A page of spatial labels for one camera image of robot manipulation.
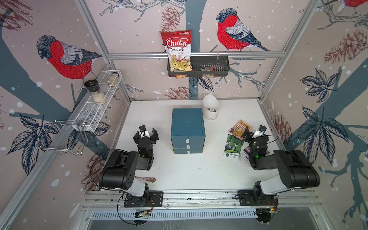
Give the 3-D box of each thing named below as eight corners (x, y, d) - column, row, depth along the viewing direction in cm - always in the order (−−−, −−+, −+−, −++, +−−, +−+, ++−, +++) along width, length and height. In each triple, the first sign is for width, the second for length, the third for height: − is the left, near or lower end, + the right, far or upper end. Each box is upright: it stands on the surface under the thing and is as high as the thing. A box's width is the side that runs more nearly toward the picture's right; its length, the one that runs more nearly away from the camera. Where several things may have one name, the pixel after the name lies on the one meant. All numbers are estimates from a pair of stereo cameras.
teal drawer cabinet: (174, 155, 91) (170, 137, 74) (176, 128, 105) (173, 108, 87) (202, 155, 91) (205, 137, 74) (200, 128, 105) (202, 107, 87)
